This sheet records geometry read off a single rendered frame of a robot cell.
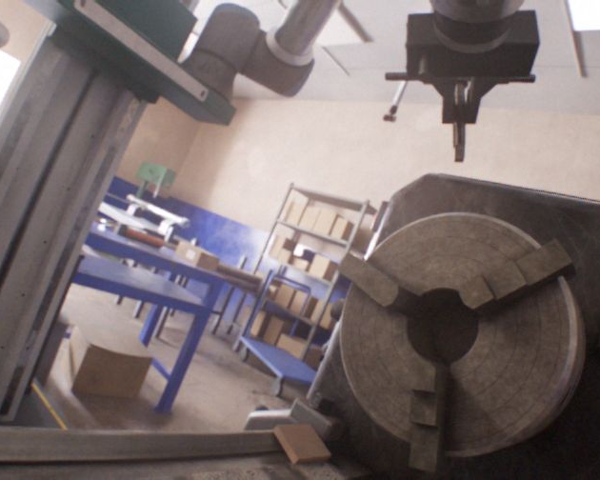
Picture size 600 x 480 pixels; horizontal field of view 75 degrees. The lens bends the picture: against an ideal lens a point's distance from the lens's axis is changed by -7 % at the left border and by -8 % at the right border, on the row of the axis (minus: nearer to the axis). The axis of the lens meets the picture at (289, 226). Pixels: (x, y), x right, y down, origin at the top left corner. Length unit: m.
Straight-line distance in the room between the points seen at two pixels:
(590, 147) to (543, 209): 3.79
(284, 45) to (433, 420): 1.04
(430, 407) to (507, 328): 0.10
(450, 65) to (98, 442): 0.53
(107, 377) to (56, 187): 1.49
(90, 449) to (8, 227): 0.89
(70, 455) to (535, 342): 0.44
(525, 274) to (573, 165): 3.99
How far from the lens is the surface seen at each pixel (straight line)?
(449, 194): 0.73
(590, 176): 4.34
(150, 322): 2.91
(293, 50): 1.24
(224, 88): 1.24
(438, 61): 0.48
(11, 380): 1.44
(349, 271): 0.50
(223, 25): 1.30
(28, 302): 1.37
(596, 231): 0.66
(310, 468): 0.64
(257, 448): 0.63
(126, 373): 2.60
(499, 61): 0.49
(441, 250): 0.47
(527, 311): 0.44
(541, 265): 0.43
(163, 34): 1.33
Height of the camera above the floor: 1.09
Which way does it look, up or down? 4 degrees up
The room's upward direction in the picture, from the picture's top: 23 degrees clockwise
